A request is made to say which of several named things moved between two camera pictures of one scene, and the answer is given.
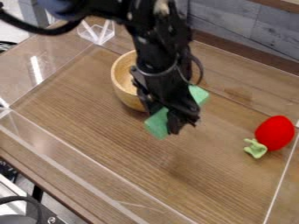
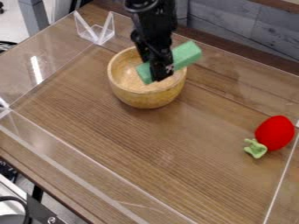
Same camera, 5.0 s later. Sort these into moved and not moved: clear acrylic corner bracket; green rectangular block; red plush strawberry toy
Moved: green rectangular block
Not moved: clear acrylic corner bracket; red plush strawberry toy
